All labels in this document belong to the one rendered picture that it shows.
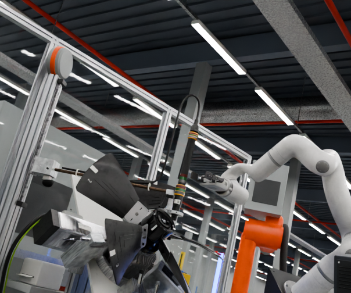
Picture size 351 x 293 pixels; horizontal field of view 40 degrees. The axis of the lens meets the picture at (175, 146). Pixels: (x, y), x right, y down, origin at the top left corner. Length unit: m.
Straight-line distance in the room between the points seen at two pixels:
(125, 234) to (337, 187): 0.95
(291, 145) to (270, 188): 3.84
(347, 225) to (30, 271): 1.41
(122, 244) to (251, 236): 4.34
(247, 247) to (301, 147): 3.93
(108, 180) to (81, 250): 0.31
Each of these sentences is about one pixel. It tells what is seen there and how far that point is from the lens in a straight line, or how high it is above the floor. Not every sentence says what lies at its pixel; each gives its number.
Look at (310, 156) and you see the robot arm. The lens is 2.13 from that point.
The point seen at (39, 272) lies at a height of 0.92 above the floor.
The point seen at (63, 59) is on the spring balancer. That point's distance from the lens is 2.41.
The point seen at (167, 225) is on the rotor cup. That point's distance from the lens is 1.93.
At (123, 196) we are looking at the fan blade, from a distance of 1.93.
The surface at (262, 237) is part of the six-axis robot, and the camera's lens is 5.99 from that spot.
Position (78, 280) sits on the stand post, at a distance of 2.17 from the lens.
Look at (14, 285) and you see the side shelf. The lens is 2.31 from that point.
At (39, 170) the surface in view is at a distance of 2.24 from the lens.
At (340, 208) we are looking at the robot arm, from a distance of 2.20.
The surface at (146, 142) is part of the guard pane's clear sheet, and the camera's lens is 2.90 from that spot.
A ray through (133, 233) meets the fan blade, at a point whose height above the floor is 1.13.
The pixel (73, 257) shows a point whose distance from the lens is 1.82.
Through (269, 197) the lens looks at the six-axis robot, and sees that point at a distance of 5.98.
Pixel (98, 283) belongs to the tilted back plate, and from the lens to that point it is 1.93.
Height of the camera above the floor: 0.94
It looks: 17 degrees up
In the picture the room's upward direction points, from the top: 14 degrees clockwise
